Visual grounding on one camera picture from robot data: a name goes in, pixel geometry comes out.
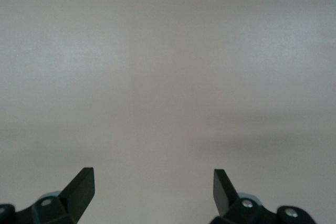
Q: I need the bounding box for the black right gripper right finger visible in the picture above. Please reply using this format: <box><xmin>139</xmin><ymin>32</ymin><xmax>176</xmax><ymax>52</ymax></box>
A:
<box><xmin>209</xmin><ymin>168</ymin><xmax>316</xmax><ymax>224</ymax></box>

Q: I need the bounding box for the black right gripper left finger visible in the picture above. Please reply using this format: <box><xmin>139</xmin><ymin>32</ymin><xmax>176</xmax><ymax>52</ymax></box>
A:
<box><xmin>0</xmin><ymin>167</ymin><xmax>95</xmax><ymax>224</ymax></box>

